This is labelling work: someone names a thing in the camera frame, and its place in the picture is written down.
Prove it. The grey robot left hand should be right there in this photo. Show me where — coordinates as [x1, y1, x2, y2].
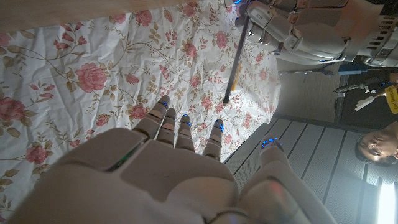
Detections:
[234, 0, 398, 68]

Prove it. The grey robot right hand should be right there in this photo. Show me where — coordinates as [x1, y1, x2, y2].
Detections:
[6, 95, 338, 224]

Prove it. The black mechanical pencil yellow label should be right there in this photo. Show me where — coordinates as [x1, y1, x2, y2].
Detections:
[222, 14, 251, 106]

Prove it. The floral rose backdrop cloth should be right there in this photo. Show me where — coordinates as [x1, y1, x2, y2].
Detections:
[0, 0, 282, 218]

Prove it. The person's face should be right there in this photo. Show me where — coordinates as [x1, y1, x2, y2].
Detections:
[354, 121, 398, 167]

